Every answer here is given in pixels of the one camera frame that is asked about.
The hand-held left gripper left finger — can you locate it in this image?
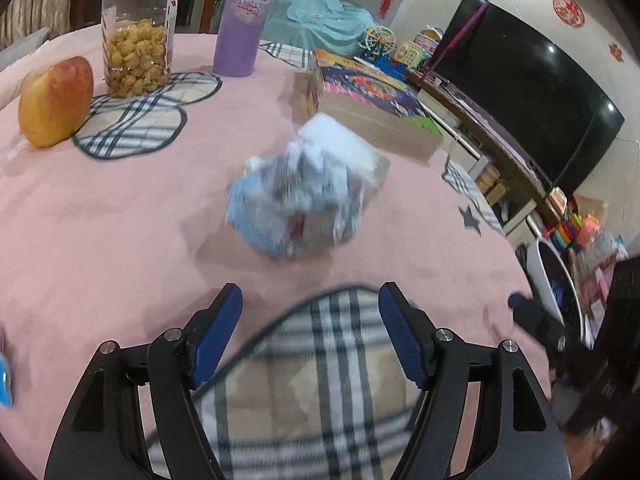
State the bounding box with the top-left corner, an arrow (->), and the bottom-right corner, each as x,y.
44,282 -> 244,480

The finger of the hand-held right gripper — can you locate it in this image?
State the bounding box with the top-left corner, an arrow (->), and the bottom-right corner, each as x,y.
507,292 -> 568,357

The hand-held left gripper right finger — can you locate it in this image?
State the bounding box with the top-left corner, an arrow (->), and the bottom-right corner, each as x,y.
378,282 -> 572,480

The round black white-rimmed bin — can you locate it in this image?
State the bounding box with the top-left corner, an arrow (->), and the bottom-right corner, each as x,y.
515,237 -> 586,342

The silver blue wrapper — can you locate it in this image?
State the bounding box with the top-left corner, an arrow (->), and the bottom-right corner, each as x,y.
225,112 -> 392,262

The pink plaid-patch blanket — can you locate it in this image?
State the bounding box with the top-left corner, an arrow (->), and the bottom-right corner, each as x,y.
0,25 -> 551,480

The white television stand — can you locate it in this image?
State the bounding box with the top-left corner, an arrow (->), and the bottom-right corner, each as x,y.
405,67 -> 576,242

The blue plastic item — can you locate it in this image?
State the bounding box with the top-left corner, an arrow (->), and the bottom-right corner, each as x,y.
0,327 -> 15,407

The black flat television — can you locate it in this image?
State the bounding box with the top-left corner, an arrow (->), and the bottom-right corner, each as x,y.
430,0 -> 626,189

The colourful printed cardboard box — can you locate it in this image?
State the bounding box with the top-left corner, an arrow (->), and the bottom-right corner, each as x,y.
306,47 -> 447,162

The colourful toy house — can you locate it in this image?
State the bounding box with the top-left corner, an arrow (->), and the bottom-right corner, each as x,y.
394,40 -> 429,69

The red yellow apple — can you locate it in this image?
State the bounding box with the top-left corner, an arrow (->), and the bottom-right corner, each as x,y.
18,55 -> 95,149

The clear popcorn jar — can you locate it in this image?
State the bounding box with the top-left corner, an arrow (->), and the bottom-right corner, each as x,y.
100,0 -> 186,100

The toy ferris wheel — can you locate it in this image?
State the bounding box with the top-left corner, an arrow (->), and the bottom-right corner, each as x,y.
361,25 -> 399,62

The pink stick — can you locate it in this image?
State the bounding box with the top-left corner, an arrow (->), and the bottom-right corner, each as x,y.
422,1 -> 491,84

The purple tumbler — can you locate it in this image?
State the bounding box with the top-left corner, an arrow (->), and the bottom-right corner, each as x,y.
213,0 -> 280,79

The teal cover cloth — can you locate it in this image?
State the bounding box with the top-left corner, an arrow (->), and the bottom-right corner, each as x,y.
260,0 -> 374,59

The beige patterned curtain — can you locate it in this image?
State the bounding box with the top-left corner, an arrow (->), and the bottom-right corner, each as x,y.
0,0 -> 72,54

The rainbow ring stacking toy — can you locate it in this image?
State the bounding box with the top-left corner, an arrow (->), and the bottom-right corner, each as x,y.
545,210 -> 584,252

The round red wall sticker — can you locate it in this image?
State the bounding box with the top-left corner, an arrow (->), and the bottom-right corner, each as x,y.
552,0 -> 586,27

